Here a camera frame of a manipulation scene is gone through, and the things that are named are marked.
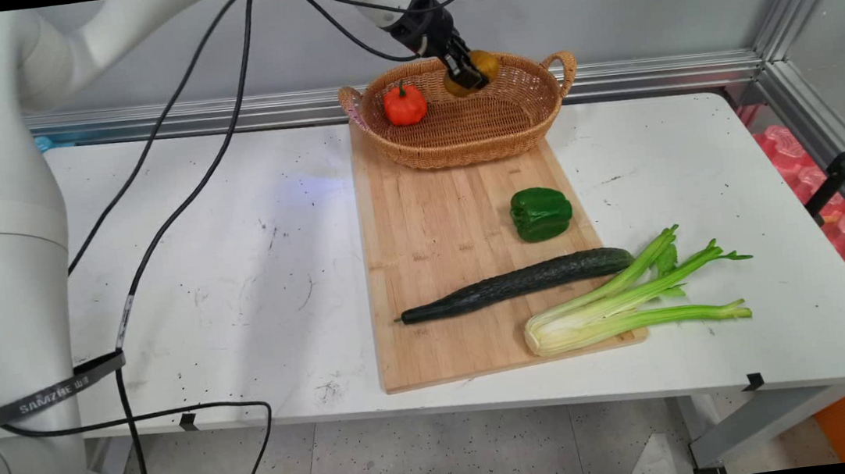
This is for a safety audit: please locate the small orange-red pumpkin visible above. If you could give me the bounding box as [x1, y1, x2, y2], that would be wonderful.
[380, 77, 430, 130]

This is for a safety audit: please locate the woven wicker basket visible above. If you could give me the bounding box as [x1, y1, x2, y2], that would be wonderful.
[335, 43, 587, 180]

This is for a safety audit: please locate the black cable with white label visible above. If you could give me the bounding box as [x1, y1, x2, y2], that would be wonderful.
[74, 0, 308, 474]

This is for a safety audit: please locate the horizontal aluminium frame rail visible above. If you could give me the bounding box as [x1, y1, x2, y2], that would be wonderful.
[23, 38, 766, 162]

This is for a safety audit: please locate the dark green cucumber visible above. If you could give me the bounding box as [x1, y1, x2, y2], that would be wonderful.
[390, 244, 640, 327]

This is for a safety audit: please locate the black Samzhe velcro strap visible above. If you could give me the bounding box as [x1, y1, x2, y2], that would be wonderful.
[0, 349, 133, 428]

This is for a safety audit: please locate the bamboo cutting board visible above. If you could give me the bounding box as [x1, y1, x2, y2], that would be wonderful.
[348, 94, 654, 397]

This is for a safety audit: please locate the yellow-brown potato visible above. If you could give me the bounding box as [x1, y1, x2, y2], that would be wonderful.
[441, 48, 504, 100]

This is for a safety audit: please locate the grey table leg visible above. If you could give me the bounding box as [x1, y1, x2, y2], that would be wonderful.
[675, 379, 845, 474]

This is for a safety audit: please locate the green bell pepper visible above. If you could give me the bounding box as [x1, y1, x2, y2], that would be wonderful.
[507, 183, 577, 245]

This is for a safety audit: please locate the green celery bunch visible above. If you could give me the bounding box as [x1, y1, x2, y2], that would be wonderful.
[514, 216, 761, 360]

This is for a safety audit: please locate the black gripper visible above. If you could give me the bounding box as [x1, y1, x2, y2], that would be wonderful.
[385, 0, 491, 100]

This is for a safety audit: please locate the sloping aluminium frame rail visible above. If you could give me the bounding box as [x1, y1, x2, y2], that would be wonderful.
[754, 54, 845, 280]

